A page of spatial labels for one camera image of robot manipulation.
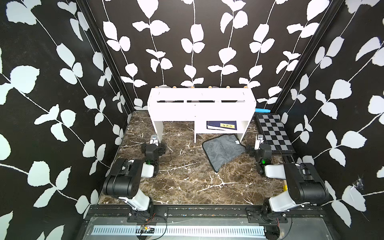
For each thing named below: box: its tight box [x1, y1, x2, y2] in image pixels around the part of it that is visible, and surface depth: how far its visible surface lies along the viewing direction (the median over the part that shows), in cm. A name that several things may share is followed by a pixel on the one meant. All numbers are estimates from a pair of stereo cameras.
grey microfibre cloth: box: [202, 134, 246, 173], surface depth 100 cm
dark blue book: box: [206, 120, 238, 131], surface depth 95 cm
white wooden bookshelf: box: [147, 87, 257, 144], surface depth 85 cm
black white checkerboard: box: [257, 114, 296, 152], surface depth 106 cm
